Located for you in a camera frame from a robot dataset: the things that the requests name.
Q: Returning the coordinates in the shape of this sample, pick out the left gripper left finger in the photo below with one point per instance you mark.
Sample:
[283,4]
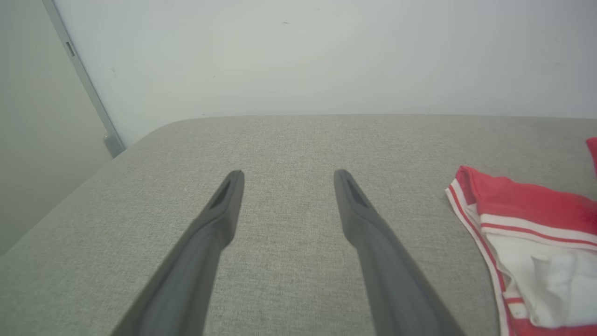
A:
[191,266]

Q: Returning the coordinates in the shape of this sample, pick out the red white basketball jersey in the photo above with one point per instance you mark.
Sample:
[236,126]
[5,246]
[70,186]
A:
[541,242]

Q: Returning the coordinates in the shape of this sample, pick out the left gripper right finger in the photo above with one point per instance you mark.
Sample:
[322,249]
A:
[387,266]

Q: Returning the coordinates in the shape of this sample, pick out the grey metal wall rail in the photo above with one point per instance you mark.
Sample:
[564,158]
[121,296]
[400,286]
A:
[84,74]

